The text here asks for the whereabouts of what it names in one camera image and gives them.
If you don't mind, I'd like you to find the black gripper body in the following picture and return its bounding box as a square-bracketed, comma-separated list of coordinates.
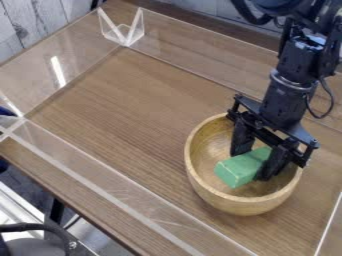
[227, 69, 319, 167]

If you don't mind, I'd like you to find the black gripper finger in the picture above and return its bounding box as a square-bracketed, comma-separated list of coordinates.
[230, 120, 255, 156]
[255, 143, 297, 181]

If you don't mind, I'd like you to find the green rectangular block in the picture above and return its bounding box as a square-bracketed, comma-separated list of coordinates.
[214, 146, 271, 189]

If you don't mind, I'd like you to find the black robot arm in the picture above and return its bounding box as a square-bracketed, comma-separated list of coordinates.
[227, 0, 342, 181]

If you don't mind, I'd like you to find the light wooden bowl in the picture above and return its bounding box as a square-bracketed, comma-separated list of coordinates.
[184, 114, 303, 216]

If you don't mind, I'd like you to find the black table leg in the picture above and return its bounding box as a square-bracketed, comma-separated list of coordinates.
[49, 199, 65, 224]

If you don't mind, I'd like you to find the blue object at left edge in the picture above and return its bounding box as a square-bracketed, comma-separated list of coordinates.
[0, 106, 17, 117]

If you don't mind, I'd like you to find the clear acrylic corner bracket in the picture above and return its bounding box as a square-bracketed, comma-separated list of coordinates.
[97, 8, 144, 47]

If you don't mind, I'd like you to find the black metal bracket with screw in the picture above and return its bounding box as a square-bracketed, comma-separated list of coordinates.
[41, 229, 101, 256]

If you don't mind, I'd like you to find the clear acrylic tray wall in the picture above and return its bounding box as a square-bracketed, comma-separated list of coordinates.
[0, 1, 342, 256]

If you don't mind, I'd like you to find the black cable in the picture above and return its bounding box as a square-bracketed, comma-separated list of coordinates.
[0, 222, 72, 256]

